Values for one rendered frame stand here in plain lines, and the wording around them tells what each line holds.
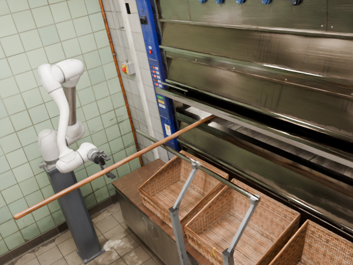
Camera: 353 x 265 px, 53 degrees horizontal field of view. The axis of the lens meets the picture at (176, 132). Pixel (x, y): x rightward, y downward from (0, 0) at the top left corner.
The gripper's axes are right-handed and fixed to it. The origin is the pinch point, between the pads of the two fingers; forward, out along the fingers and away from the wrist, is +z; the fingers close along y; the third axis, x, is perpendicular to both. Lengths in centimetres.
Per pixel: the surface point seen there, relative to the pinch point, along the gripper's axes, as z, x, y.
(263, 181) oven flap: 58, -73, 24
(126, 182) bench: -65, -32, 61
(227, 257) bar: 85, -15, 25
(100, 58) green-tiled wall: -124, -63, -35
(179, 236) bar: 37, -18, 45
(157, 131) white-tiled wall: -72, -78, 32
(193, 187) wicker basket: -11, -66, 60
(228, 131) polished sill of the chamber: 25, -78, 1
